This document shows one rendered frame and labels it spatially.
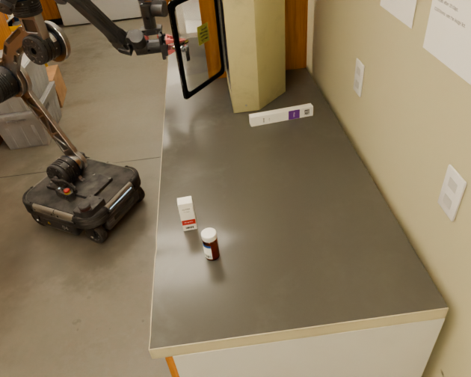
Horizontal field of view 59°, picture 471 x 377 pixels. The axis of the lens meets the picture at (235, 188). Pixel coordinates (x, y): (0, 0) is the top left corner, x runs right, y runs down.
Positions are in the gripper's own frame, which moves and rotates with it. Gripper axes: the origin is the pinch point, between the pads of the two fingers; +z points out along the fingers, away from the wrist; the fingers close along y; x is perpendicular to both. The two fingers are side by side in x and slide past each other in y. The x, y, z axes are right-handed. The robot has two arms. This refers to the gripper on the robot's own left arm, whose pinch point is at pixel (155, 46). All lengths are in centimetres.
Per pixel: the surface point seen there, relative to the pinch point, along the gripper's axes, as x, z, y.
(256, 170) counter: -87, 17, 35
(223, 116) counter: -47, 17, 28
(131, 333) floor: -81, 110, -32
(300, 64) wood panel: -9, 15, 69
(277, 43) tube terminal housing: -36, -7, 53
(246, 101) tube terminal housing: -46, 12, 38
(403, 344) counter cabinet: -150, 31, 63
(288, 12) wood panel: -9, -11, 63
